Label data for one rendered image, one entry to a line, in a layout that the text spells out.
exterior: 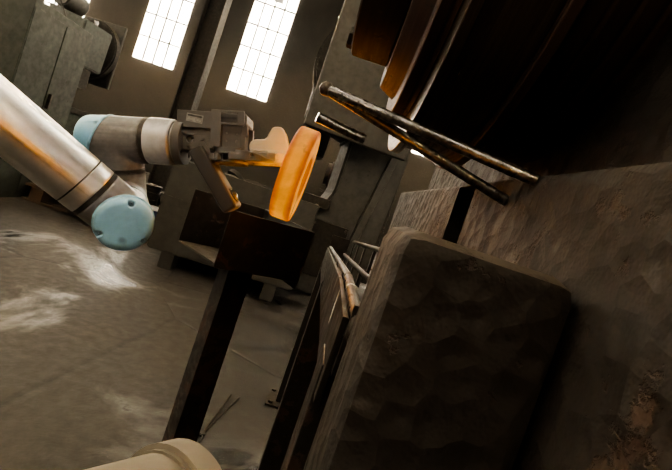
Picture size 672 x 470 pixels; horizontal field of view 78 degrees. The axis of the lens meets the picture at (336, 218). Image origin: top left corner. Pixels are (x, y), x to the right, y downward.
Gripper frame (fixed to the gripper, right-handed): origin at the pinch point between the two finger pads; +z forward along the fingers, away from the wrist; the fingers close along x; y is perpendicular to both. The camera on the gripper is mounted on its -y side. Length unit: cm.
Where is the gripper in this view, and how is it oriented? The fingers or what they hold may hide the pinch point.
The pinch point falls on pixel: (299, 162)
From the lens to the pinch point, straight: 69.5
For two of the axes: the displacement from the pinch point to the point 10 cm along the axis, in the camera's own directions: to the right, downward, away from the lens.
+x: -0.1, -0.2, 10.0
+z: 10.0, 0.6, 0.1
